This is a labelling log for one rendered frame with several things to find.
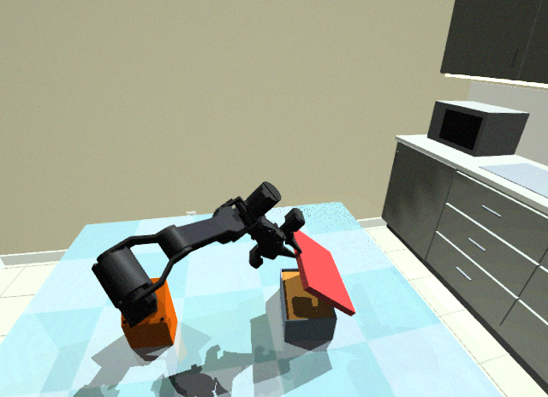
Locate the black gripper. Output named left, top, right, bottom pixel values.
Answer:
left=248, top=208, right=306, bottom=269

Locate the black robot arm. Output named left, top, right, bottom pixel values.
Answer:
left=92, top=181, right=286, bottom=328

